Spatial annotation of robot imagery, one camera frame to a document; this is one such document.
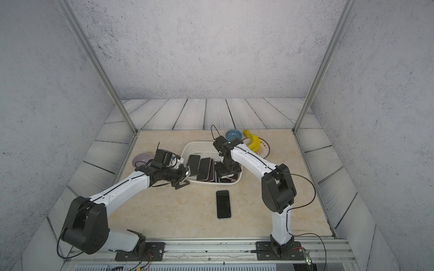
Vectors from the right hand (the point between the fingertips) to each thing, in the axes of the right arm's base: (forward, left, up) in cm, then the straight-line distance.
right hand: (226, 174), depth 87 cm
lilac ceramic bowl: (+14, +51, -7) cm, 54 cm away
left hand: (-4, +14, +4) cm, 15 cm away
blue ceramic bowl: (+35, -4, -7) cm, 36 cm away
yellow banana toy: (+27, -18, -5) cm, 32 cm away
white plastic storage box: (+22, +13, -8) cm, 27 cm away
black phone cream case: (+12, +20, -10) cm, 25 cm away
